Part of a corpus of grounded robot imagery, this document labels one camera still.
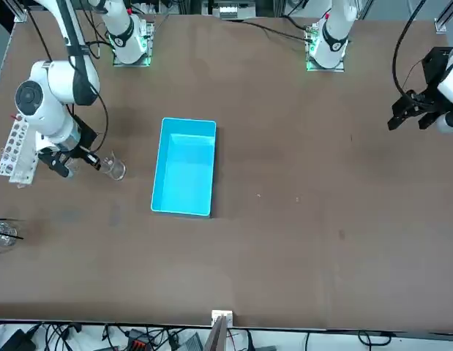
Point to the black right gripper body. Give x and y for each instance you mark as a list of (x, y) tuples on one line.
[(86, 132)]

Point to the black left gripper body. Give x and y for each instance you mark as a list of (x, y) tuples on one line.
[(436, 66)]

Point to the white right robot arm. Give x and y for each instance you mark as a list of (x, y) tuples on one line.
[(54, 87)]

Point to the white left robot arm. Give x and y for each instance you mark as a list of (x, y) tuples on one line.
[(334, 36)]

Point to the large glass beaker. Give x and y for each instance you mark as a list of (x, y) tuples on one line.
[(116, 170)]

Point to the white test-tube rack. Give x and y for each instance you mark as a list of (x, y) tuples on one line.
[(14, 153)]

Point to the small red-tipped stick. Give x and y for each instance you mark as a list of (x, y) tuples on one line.
[(17, 117)]

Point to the blue plastic bin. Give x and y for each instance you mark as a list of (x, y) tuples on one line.
[(184, 172)]

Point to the grey metal box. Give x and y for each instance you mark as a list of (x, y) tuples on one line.
[(228, 9)]

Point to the black and red device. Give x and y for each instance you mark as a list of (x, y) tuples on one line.
[(138, 342)]

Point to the black power adapter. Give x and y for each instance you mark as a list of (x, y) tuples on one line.
[(17, 342)]

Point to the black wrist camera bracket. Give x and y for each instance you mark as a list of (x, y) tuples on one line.
[(56, 164)]

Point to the aluminium frame rail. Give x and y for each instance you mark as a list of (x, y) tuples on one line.
[(21, 12), (443, 20)]

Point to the aluminium frame post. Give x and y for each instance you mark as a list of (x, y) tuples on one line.
[(220, 329)]

